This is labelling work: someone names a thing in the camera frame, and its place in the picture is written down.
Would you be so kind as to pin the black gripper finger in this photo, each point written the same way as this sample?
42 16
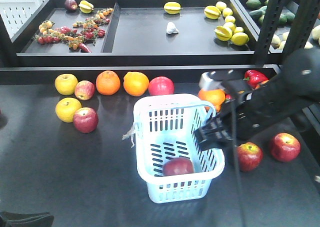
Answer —
8 219

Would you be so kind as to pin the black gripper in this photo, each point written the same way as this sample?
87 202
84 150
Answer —
243 116

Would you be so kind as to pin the dark red apple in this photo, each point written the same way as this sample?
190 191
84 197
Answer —
250 156

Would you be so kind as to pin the red yellow apple bottom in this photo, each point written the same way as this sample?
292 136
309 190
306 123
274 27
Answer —
178 166

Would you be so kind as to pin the light blue plastic basket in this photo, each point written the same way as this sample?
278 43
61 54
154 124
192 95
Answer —
164 128

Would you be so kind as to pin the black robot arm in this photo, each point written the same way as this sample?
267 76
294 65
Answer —
297 86

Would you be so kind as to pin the orange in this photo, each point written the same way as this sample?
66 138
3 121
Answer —
216 97
108 83
135 83

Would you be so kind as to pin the red bell pepper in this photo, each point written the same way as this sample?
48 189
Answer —
254 77

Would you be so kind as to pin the pink red round apple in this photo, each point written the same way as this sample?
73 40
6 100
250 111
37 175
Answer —
161 85

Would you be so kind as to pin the orange back centre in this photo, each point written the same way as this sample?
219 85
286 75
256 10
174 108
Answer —
135 83

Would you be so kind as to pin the white garlic bulb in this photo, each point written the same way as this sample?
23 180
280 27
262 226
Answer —
171 28

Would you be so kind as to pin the orange back left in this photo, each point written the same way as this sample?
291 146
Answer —
108 83

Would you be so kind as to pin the yellow apple front left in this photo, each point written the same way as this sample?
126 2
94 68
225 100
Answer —
66 108

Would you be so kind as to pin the yellow starfruit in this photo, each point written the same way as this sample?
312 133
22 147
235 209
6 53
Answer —
172 7

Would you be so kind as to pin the pink red small apple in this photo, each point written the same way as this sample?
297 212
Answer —
84 90

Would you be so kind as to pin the black fruit tray rack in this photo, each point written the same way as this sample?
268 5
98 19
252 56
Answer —
136 36

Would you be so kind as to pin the yellow apple back left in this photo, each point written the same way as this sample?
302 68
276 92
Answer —
65 84

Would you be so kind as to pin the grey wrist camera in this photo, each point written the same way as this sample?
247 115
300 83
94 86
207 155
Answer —
211 80

